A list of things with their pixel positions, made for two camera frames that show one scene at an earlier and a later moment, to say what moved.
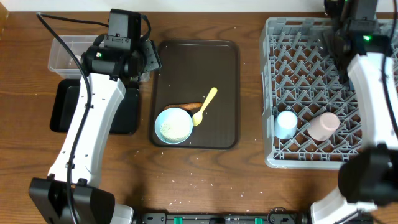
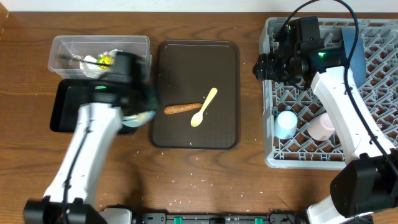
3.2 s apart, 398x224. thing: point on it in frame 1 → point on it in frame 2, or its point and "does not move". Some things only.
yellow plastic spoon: (197, 118) does not move
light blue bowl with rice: (173, 126) → (138, 119)
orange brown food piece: (187, 106) does not move
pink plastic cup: (322, 127) does not move
